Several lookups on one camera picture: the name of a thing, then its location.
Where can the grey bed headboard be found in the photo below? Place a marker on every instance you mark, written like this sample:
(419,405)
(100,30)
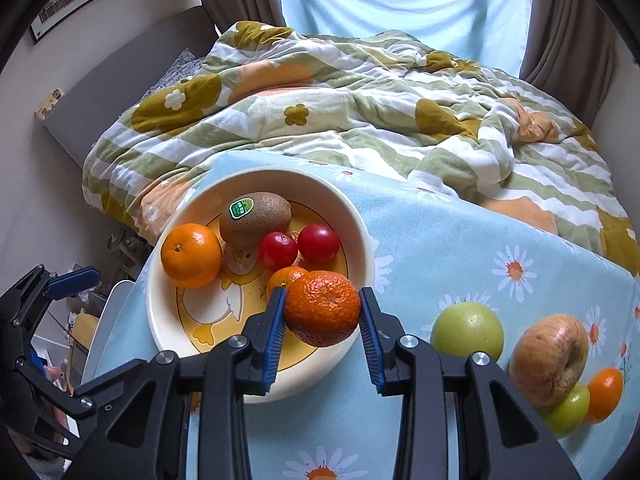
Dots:
(93,104)

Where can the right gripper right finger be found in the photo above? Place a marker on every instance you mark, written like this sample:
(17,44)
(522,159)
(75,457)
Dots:
(379,332)

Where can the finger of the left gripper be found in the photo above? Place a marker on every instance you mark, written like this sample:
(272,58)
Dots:
(72,283)

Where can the blue daisy tablecloth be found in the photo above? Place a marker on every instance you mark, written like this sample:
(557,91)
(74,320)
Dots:
(423,252)

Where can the wrinkled brownish apple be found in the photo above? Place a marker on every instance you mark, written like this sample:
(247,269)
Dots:
(549,358)

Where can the large orange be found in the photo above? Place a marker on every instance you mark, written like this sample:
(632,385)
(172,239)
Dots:
(322,308)

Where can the green striped floral quilt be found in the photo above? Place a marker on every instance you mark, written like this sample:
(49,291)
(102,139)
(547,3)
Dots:
(386,105)

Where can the right brown curtain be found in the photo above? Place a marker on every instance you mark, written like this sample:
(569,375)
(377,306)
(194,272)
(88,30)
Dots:
(570,54)

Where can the medium orange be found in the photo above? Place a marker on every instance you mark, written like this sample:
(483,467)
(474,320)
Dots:
(191,256)

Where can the brown kiwi with sticker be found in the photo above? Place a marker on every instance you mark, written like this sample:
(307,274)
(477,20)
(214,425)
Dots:
(249,217)

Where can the small green apple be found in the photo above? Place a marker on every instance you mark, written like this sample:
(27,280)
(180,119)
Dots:
(567,415)

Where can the large green apple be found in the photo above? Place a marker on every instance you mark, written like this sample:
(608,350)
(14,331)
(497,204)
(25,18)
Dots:
(462,329)

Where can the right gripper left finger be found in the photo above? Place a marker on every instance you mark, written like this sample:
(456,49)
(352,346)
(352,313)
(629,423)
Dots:
(257,368)

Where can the light blue window sheet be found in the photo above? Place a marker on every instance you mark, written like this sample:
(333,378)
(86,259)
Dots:
(493,32)

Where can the cream duck plate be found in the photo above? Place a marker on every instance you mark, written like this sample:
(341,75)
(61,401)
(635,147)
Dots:
(190,322)

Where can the red cherry tomato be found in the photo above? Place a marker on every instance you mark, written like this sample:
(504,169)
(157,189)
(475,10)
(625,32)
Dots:
(277,250)
(318,244)

